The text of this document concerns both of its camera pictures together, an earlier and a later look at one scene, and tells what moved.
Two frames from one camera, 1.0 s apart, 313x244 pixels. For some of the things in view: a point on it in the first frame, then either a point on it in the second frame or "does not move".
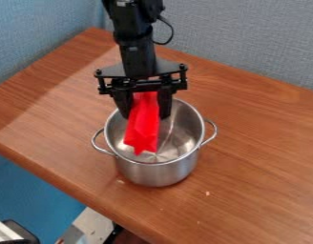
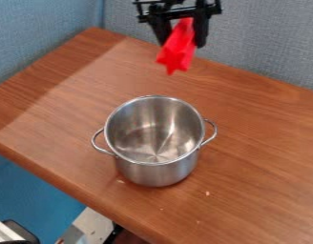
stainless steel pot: [180, 134] does not move
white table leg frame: [91, 229] does not move
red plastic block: [141, 132] to [178, 53]
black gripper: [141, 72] to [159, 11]
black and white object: [10, 233] does not move
